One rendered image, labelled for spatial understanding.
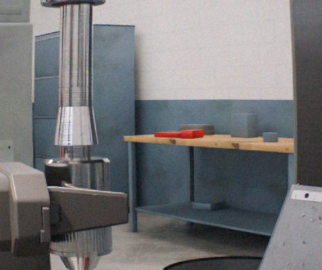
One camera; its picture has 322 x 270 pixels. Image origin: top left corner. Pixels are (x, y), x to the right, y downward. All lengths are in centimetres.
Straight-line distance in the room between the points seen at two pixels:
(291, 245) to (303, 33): 24
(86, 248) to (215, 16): 666
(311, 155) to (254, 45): 586
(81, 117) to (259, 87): 615
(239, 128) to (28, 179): 591
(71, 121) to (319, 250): 38
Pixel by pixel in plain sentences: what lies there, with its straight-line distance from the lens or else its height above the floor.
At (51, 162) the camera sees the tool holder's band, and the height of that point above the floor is 117.
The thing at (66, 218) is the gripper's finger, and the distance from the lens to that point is 50.
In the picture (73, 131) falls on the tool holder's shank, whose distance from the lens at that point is 51.
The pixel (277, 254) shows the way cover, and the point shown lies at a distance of 85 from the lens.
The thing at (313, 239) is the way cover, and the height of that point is 106.
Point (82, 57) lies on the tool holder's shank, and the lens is 52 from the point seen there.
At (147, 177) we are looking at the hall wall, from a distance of 809.
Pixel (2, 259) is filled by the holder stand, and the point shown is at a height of 106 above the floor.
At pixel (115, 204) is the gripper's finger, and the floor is 114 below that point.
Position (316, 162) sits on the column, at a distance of 85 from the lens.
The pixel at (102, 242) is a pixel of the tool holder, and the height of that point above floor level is 111.
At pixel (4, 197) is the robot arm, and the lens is 47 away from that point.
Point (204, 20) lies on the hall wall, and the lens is 728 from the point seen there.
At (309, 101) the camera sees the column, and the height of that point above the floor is 121.
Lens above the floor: 121
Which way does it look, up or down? 3 degrees down
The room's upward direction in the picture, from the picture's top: 1 degrees counter-clockwise
